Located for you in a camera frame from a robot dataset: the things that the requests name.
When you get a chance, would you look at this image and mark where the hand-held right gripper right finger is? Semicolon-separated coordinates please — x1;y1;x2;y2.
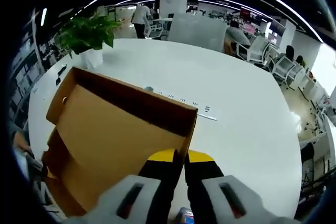
183;150;297;224

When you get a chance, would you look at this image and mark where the white table socket strip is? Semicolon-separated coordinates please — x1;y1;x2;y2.
143;86;218;122

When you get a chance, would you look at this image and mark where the person's left hand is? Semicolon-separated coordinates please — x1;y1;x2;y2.
11;130;31;151

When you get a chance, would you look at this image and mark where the white desk partition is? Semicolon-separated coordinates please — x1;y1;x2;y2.
167;13;228;51

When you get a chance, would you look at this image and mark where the red wall screen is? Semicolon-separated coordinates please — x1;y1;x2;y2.
240;8;263;23

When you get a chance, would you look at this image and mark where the white office chair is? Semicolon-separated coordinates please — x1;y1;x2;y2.
236;36;271;63
267;56;297;78

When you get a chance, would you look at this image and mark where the soft blue wet wipes pack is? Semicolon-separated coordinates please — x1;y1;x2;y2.
174;207;196;224

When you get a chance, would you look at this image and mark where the green potted plant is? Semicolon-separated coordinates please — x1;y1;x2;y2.
54;15;123;70

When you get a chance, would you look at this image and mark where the black folding stand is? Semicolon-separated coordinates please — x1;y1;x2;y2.
299;142;331;190

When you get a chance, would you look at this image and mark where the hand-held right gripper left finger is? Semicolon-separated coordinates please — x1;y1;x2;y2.
61;149;182;224

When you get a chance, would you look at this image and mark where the brown cardboard shoe box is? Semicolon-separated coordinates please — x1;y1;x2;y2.
41;66;199;218

